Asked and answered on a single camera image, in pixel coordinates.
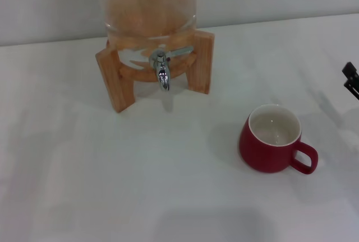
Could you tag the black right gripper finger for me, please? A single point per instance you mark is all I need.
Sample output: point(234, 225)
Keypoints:
point(350, 69)

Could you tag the red cup white inside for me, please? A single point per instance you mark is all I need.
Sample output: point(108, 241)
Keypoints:
point(261, 155)

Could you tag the chrome faucet with lever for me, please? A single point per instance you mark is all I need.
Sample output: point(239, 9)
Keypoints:
point(163, 76)

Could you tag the clear glass dispenser jar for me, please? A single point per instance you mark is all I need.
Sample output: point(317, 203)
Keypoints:
point(146, 6)

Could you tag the wooden dispenser stand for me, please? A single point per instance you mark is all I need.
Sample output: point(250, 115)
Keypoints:
point(117, 85)

